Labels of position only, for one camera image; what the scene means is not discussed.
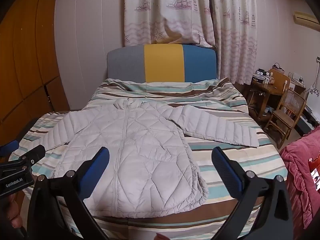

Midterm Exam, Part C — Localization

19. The wooden cane back chair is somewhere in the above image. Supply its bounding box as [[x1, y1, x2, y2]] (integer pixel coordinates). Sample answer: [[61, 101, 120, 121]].
[[264, 89, 307, 140]]

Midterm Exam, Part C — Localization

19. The smartphone with lit screen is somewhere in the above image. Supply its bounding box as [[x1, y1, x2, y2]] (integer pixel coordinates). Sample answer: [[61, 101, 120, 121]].
[[310, 167, 320, 193]]

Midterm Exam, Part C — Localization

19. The white quilted puffer jacket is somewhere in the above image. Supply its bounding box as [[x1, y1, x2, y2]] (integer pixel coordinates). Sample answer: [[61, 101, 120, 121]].
[[10, 97, 260, 219]]

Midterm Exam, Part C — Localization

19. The grey yellow blue headboard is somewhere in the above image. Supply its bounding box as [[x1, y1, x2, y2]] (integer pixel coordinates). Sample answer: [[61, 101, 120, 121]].
[[107, 44, 217, 83]]

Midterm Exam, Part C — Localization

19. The person's left hand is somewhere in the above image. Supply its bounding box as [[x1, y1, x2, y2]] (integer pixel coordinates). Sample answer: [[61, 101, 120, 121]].
[[0, 194, 27, 232]]

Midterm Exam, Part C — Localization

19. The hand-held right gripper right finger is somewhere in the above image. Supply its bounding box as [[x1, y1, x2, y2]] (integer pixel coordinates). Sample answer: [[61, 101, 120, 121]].
[[211, 146, 294, 240]]

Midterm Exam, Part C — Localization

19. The wooden side table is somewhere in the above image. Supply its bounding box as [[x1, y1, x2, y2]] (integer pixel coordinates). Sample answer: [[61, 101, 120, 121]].
[[246, 79, 307, 123]]

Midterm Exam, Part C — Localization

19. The wooden wardrobe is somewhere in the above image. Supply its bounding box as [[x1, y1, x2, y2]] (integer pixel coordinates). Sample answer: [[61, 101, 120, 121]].
[[0, 0, 70, 148]]

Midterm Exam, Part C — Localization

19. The wall air conditioner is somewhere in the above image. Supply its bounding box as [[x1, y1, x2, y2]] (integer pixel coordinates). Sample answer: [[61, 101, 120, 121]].
[[293, 10, 320, 32]]

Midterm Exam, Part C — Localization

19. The dark handbag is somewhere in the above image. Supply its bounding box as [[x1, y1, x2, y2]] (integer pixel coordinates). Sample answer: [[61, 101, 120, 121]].
[[272, 62, 285, 74]]

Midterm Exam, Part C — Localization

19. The striped duvet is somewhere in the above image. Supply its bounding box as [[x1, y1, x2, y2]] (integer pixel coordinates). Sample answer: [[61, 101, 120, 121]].
[[9, 77, 287, 240]]

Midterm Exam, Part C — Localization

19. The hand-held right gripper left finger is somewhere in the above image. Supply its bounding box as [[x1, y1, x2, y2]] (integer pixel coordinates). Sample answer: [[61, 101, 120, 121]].
[[26, 147, 110, 240]]

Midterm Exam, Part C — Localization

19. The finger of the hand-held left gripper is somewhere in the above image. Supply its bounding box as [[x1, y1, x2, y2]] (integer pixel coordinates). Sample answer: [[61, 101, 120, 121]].
[[9, 144, 46, 167], [0, 140, 20, 157]]

